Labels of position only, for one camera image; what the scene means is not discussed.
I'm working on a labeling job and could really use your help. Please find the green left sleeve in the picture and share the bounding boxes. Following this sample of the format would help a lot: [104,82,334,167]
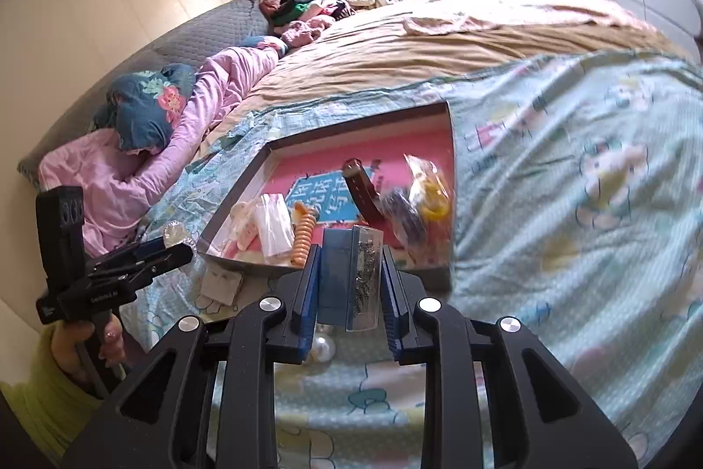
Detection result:
[1,325,102,467]

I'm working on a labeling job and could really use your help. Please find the bag with silver chain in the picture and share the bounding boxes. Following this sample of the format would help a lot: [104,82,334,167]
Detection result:
[162,220,196,249]

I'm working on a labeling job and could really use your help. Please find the pile of clothes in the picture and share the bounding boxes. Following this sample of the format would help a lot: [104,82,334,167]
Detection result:
[256,0,380,52]

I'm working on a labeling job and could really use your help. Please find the bag of dark beads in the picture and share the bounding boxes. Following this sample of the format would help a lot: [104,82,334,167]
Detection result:
[380,188,427,247]

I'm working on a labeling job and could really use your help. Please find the orange spiral hair tie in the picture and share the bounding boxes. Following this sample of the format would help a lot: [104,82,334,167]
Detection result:
[289,201,321,267]

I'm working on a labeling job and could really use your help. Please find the left hand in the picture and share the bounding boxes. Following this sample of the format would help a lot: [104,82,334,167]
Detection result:
[50,313,128,385]

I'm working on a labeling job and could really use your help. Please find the Hello Kitty green bedsheet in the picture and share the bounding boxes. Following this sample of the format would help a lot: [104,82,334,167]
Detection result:
[139,51,702,468]

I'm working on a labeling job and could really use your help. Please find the clear plastic packet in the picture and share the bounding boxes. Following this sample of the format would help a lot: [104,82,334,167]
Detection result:
[254,194,293,258]

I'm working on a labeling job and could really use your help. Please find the pink patterned blanket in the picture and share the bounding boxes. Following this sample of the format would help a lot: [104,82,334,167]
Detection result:
[403,0,656,36]

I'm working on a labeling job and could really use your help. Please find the brown leather wristwatch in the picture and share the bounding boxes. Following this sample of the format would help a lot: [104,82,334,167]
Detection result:
[341,158,385,225]

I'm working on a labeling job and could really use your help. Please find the blue floral pillow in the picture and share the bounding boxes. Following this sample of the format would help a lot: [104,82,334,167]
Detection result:
[92,63,196,155]

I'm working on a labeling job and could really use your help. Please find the pink quilt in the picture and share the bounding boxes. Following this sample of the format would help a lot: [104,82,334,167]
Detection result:
[38,45,285,257]

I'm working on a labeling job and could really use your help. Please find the tan bed blanket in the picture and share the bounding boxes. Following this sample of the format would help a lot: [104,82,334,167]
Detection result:
[196,0,688,158]

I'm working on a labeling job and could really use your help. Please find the shallow cardboard box tray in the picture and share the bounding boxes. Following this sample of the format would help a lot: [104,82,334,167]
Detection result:
[196,102,454,277]

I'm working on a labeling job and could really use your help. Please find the grey padded headboard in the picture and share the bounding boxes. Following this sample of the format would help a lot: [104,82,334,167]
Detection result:
[17,0,268,187]

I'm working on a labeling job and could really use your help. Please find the beige earring card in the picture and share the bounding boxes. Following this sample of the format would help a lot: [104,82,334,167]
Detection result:
[200,267,243,306]

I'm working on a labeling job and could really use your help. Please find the bag of yellow rings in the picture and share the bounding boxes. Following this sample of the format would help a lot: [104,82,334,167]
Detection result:
[405,155,453,238]

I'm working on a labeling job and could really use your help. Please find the blue box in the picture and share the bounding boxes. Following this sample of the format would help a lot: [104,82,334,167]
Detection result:
[317,225,384,332]

